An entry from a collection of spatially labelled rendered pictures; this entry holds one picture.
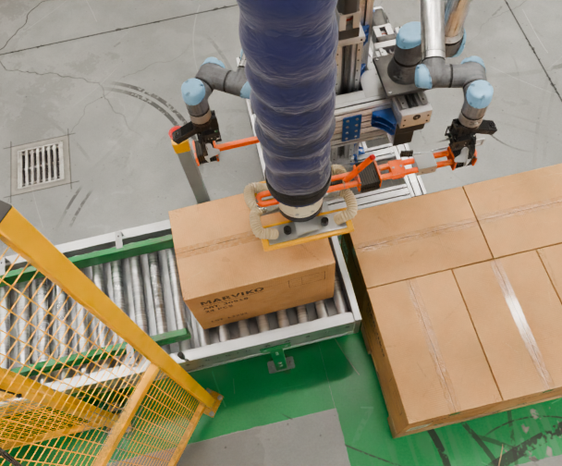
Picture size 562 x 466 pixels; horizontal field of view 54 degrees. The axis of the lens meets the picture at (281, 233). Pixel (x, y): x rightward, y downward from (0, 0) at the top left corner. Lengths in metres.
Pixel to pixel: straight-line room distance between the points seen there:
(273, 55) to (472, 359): 1.66
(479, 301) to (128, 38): 3.06
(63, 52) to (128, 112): 0.79
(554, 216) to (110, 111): 2.79
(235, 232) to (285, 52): 1.09
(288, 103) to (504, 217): 1.63
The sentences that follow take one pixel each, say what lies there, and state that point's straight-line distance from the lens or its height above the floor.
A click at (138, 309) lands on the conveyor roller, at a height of 0.55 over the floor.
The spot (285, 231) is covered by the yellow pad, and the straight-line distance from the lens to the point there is 2.00.
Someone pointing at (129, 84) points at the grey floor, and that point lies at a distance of 4.10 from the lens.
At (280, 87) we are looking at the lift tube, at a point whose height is 1.88.
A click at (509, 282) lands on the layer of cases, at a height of 0.54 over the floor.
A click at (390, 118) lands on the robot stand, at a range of 2.56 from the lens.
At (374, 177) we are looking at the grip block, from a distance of 2.00.
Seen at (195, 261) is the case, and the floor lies 0.95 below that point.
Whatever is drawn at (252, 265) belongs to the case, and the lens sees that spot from 2.15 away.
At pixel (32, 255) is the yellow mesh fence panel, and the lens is 1.18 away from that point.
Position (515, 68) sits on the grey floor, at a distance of 4.12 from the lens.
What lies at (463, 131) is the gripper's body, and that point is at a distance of 1.98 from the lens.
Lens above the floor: 2.92
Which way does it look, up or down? 64 degrees down
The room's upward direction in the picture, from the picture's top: 9 degrees counter-clockwise
